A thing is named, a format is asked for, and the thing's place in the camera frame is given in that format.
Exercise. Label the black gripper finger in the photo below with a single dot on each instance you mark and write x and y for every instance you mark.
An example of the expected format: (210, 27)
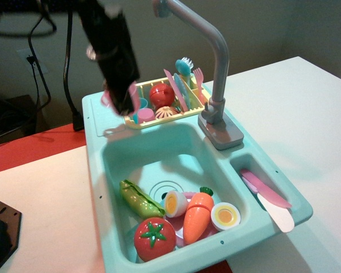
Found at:
(122, 103)

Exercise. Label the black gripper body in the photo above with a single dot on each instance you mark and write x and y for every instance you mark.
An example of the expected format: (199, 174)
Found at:
(107, 31)

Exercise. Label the pink toy cup with handle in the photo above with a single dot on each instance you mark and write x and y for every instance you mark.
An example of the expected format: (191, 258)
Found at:
(132, 94)

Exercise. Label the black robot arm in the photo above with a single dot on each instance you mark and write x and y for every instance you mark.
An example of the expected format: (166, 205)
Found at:
(44, 8)

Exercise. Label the blue toy cup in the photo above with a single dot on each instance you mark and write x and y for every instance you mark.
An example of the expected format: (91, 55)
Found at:
(143, 104)

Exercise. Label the small pink toy cup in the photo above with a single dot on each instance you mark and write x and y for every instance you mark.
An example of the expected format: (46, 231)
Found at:
(145, 115)

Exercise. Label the teal toy sink unit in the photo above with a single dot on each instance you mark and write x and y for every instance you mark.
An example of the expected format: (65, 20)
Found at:
(176, 155)

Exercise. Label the red toy apple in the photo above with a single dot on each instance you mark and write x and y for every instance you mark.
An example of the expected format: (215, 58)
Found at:
(161, 95)

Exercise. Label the yellow dish rack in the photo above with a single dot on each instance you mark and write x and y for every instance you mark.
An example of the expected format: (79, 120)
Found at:
(144, 89)

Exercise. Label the black gooseneck clamp stand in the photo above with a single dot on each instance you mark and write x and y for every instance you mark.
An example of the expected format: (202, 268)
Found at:
(77, 119)

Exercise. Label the blue toy plate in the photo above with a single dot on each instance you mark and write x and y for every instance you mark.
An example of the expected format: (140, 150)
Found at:
(182, 88)

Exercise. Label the pink toy knife in rack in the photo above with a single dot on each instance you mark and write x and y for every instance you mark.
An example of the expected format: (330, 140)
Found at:
(176, 90)

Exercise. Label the blue toy dish brush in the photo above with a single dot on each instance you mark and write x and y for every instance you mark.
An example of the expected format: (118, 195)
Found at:
(184, 67)

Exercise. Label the pink toy fork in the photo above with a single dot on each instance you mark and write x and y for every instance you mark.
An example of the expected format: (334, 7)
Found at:
(198, 74)

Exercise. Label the green toy pea pod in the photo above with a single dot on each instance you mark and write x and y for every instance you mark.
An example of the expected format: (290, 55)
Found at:
(140, 202)

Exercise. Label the grey toy faucet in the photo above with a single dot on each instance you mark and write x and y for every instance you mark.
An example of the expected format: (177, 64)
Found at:
(217, 126)

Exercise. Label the left toy egg half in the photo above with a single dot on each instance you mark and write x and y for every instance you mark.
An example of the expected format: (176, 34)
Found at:
(175, 204)

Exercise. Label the toy egg half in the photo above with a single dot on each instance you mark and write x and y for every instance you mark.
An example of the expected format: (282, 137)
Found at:
(175, 204)
(225, 216)

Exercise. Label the orange toy carrot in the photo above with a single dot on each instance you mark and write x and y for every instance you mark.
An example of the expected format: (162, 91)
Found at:
(198, 215)

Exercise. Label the red toy tomato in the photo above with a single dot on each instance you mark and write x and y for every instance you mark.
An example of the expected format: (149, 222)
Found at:
(154, 237)

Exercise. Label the right toy egg half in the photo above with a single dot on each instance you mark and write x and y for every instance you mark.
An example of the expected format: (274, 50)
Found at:
(225, 216)

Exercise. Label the white toy spatula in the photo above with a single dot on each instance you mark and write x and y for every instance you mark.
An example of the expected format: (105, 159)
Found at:
(281, 216)

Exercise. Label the white wall outlet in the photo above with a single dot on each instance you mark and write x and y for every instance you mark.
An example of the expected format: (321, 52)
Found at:
(27, 59)

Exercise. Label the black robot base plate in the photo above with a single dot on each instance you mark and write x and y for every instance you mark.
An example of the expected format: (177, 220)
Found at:
(10, 224)

